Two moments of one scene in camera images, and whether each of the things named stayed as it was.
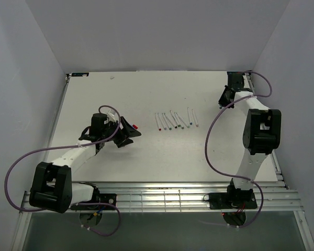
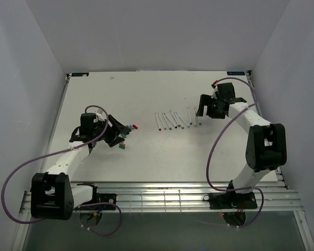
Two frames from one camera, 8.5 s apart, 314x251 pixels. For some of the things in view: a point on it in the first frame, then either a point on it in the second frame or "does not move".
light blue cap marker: x=190 y=121 does not move
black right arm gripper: x=222 y=102 -> x=206 y=100
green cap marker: x=167 y=122 does not move
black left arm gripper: x=127 y=131 -> x=116 y=129
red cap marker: x=157 y=122 does not move
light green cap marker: x=184 y=122 does not move
